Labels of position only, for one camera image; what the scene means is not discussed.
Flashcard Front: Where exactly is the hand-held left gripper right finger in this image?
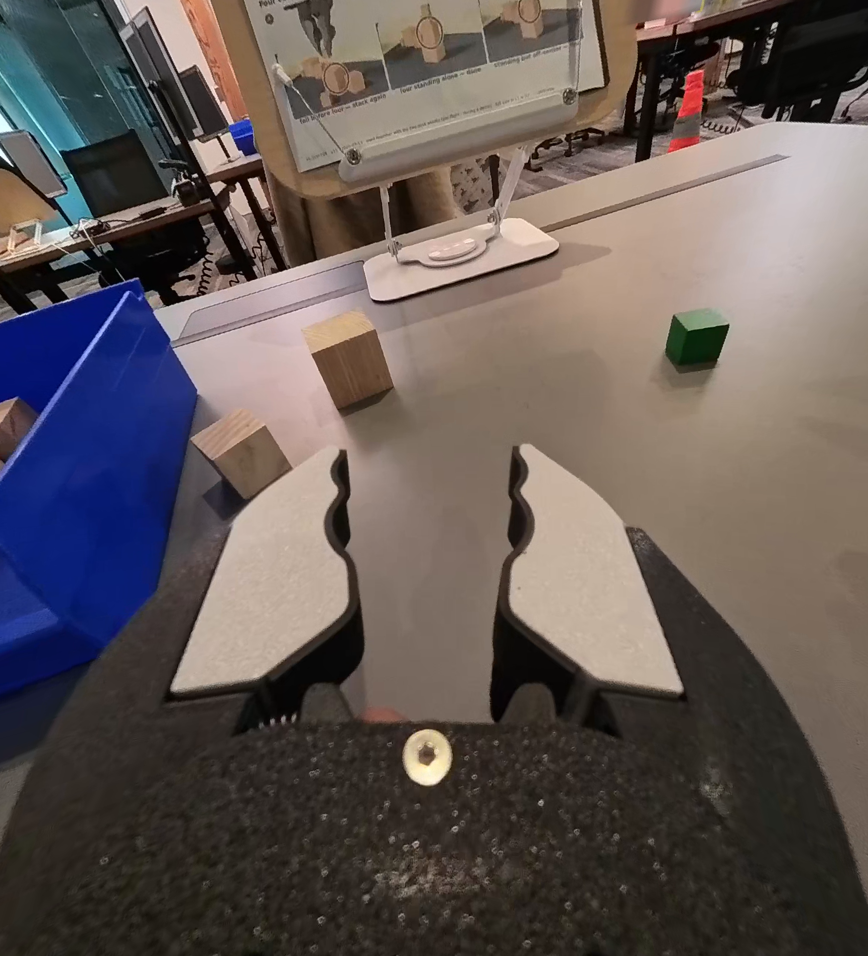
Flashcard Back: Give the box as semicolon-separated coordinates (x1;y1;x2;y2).
494;443;685;700

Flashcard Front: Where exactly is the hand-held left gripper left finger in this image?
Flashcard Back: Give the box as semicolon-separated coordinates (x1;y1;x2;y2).
168;445;366;702

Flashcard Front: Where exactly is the small computer monitor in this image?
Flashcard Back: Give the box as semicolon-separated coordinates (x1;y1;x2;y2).
176;65;231;144

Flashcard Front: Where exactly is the brown fabric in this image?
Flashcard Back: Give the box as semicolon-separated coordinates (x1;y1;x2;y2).
262;160;495;266

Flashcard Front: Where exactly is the large blue plastic bin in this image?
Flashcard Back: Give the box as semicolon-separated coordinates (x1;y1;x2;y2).
0;278;200;717

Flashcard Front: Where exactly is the light plywood board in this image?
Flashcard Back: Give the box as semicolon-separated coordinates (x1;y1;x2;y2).
210;0;640;199

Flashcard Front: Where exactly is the medium plain wooden cube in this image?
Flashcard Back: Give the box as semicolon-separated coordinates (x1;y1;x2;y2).
190;408;293;500

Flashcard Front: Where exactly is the large plain wooden cube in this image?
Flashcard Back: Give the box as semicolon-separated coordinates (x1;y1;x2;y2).
302;311;396;411

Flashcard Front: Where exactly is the green wooden cube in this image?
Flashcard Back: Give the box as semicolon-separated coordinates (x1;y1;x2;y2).
664;308;731;367

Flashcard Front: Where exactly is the instruction sheet in clear holder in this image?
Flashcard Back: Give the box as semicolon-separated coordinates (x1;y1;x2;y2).
243;0;607;173

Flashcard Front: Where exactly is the printed white cloth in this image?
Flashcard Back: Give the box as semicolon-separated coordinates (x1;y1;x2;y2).
449;157;517;218

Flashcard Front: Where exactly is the black office chair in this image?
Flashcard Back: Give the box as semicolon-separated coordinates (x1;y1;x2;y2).
736;3;868;124
60;129;209;286

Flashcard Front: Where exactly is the wooden desk with black frame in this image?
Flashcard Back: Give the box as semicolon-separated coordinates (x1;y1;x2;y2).
0;153;289;315

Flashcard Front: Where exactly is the large computer monitor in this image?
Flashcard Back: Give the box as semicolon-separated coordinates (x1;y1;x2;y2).
119;6;197;143

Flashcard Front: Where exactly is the orange traffic cone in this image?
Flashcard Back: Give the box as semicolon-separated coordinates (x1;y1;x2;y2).
665;70;707;155

